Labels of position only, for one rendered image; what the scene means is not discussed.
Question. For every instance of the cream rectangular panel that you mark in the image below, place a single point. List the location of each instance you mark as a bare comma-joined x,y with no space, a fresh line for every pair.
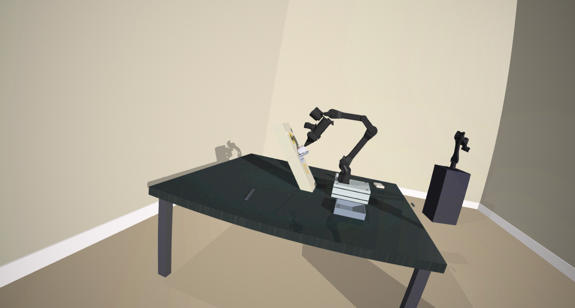
289,146

